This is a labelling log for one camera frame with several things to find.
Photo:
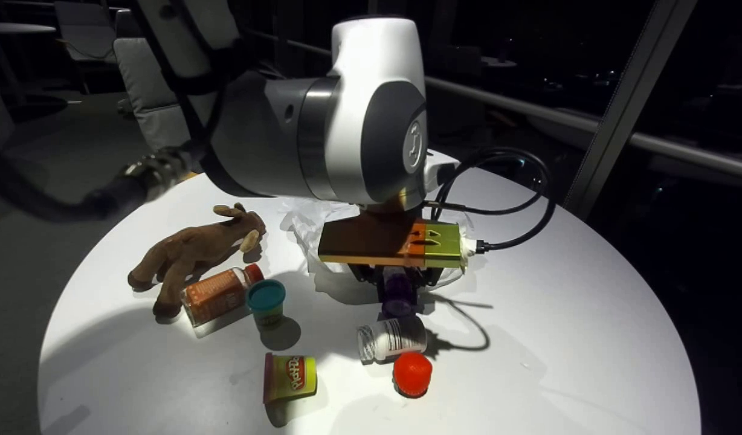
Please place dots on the metal window railing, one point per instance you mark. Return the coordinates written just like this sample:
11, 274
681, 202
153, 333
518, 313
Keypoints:
652, 144

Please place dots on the yellow tub with pink lid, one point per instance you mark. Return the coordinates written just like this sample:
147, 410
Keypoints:
289, 379

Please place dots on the teal lidded tub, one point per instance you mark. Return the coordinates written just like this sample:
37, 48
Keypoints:
264, 301

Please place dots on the clear plastic bag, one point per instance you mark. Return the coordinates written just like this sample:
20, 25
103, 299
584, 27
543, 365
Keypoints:
333, 278

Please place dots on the brown plush moose toy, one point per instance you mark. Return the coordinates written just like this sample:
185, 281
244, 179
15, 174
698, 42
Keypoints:
190, 253

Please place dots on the grey chair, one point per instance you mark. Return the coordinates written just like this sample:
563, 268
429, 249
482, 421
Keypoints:
165, 119

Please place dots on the white pill bottle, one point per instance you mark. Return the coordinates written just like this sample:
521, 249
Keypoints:
387, 339

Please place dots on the purple plastic tub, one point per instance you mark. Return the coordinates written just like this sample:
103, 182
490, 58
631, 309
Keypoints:
397, 293

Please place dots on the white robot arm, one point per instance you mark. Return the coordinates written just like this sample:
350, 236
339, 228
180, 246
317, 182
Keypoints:
356, 135

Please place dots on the red plastic cap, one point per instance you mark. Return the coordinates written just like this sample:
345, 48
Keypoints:
411, 375

